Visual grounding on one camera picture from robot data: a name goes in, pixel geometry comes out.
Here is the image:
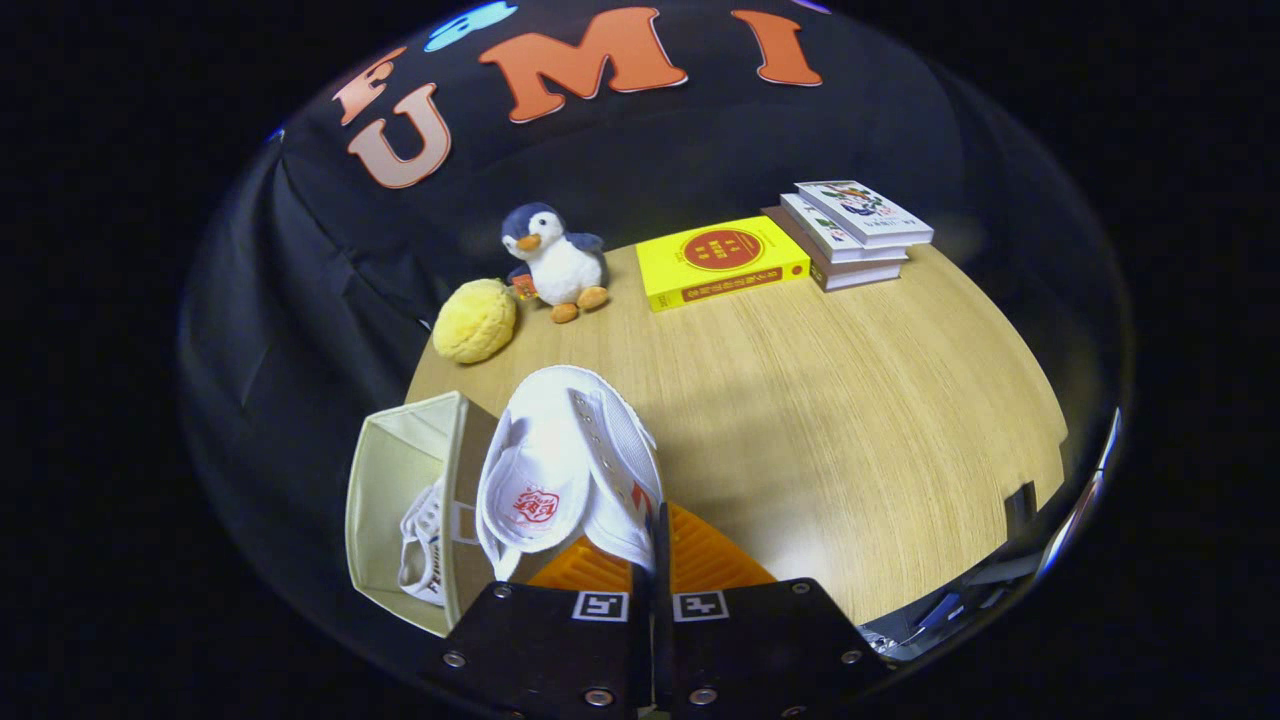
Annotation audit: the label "penguin plush toy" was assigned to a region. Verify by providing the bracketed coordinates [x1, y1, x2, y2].
[500, 202, 611, 324]

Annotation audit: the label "white book with floral cover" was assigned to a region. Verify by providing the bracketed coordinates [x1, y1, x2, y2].
[795, 180, 935, 249]

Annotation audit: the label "white canvas shoe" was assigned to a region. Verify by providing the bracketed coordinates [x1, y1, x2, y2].
[475, 365, 666, 583]
[398, 478, 448, 607]

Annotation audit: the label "black block at table edge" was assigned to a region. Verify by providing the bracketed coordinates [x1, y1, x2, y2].
[1003, 482, 1039, 539]

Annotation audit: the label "yellow book with red circle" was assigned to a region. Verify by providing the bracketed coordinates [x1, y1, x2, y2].
[636, 215, 812, 313]

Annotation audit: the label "yellow round plush toy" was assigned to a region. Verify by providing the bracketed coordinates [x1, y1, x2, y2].
[432, 278, 518, 364]

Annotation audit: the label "brown cover book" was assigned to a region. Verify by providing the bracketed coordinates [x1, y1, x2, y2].
[762, 205, 904, 292]

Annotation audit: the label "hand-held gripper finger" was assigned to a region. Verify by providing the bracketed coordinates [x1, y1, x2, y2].
[440, 503, 661, 720]
[655, 500, 891, 720]

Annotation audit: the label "brown fabric storage box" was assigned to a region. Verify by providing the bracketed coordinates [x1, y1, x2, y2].
[345, 391, 501, 638]

